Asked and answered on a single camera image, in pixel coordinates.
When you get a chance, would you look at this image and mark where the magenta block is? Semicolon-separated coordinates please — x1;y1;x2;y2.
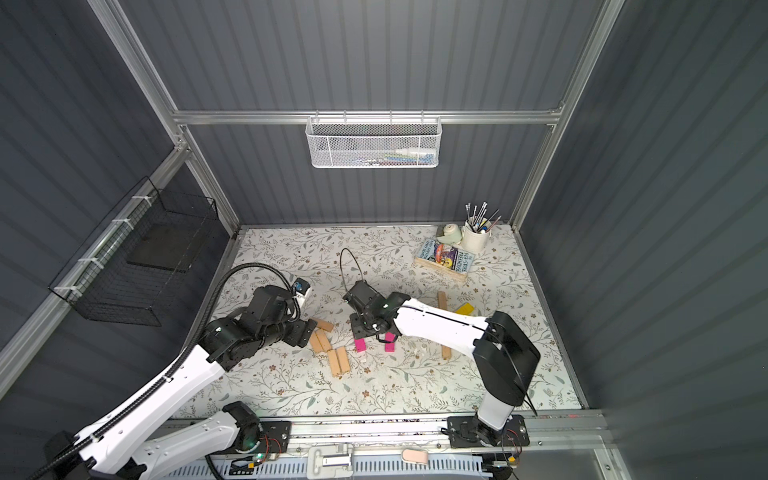
384;332;397;353
354;338;367;353

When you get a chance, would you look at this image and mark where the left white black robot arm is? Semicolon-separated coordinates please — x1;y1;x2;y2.
30;274;317;479

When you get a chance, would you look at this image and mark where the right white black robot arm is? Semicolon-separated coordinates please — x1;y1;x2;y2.
343;280;541;433

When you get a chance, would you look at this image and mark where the natural wood block pair upper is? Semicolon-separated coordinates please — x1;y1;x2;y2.
310;330;333;354

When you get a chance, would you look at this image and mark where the natural wood block pair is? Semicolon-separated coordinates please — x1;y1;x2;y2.
327;347;351;378
310;330;333;354

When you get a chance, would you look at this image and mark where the white tape roll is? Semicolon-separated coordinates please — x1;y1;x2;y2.
436;224;462;245

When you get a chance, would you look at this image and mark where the white pen cup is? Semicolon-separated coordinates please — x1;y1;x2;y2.
459;223;490;255

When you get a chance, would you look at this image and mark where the pink eraser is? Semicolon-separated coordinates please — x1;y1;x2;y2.
401;448;429;465

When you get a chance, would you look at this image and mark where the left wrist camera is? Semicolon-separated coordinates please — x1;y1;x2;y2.
292;277;312;308

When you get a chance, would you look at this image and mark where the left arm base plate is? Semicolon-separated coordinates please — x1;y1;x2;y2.
213;421;293;456

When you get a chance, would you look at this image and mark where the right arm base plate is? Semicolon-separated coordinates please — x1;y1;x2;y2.
440;415;530;449

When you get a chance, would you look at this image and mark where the white wire wall basket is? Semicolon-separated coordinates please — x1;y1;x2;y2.
305;118;443;169

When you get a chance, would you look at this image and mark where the black wire side basket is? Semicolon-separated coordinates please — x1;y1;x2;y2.
49;181;219;327

